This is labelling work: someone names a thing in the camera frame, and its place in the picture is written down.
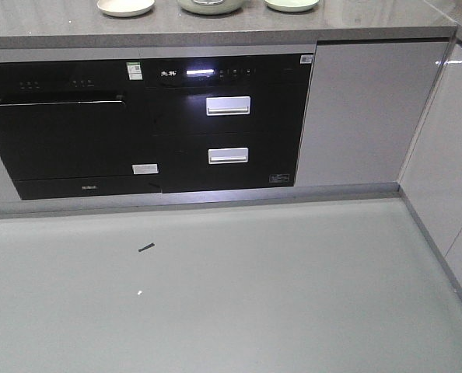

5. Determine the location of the light green plate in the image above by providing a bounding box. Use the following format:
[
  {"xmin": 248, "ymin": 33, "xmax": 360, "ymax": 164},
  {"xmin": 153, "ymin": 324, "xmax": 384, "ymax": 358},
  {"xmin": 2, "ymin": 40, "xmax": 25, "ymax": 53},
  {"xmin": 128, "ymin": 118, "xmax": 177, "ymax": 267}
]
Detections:
[{"xmin": 264, "ymin": 0, "xmax": 319, "ymax": 13}]

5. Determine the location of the cream white plate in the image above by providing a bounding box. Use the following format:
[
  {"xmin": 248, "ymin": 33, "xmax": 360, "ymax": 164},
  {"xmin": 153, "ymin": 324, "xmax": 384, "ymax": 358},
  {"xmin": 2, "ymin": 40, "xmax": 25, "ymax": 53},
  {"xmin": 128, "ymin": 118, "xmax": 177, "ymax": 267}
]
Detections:
[{"xmin": 96, "ymin": 0, "xmax": 155, "ymax": 18}]

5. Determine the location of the black two-drawer disinfection cabinet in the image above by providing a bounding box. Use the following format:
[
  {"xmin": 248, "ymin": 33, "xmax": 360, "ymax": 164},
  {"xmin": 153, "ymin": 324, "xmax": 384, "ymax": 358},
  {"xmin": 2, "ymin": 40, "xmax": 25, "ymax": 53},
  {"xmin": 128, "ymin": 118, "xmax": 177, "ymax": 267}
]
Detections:
[{"xmin": 142, "ymin": 53, "xmax": 313, "ymax": 193}]

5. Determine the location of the black tape strip far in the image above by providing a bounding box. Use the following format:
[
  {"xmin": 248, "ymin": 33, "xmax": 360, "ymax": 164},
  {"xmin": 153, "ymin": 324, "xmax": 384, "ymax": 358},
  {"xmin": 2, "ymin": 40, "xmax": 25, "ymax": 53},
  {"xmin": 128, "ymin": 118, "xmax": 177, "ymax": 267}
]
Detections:
[{"xmin": 138, "ymin": 242, "xmax": 155, "ymax": 253}]

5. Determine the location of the white cabinet door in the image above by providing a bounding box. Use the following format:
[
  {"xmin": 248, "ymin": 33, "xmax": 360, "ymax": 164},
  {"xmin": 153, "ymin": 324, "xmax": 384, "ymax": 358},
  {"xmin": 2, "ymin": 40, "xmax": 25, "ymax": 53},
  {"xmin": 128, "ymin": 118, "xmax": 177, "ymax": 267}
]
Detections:
[{"xmin": 296, "ymin": 41, "xmax": 448, "ymax": 187}]

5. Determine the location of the black built-in dishwasher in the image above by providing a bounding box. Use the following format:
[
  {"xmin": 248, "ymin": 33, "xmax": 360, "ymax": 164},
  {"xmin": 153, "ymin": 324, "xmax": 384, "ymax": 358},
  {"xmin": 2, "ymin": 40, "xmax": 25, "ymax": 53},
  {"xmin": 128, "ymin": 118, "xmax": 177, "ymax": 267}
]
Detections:
[{"xmin": 0, "ymin": 60, "xmax": 161, "ymax": 200}]

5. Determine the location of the green electric cooking pot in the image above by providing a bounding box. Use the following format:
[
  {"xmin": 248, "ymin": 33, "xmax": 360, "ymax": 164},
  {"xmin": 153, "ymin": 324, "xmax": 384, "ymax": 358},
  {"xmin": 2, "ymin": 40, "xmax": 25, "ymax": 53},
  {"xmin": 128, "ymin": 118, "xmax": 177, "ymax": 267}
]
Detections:
[{"xmin": 177, "ymin": 0, "xmax": 246, "ymax": 15}]

